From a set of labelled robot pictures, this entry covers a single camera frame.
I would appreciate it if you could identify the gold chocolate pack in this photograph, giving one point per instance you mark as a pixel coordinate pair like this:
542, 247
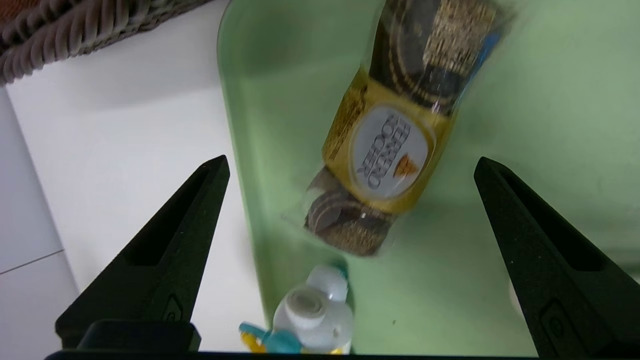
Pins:
390, 155

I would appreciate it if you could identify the yellow duck toy car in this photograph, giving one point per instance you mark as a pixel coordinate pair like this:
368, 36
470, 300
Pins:
312, 315

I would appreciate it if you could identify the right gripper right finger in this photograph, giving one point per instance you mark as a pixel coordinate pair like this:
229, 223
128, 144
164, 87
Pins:
565, 280

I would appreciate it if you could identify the brown towel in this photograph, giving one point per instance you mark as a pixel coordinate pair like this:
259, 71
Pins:
12, 7

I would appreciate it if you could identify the dark brown wicker basket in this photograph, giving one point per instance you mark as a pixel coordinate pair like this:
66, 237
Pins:
75, 35

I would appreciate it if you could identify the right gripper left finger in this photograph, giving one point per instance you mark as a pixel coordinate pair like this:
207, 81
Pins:
160, 270

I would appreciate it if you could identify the green plastic tray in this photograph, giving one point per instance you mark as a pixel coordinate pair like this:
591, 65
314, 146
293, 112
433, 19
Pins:
525, 100

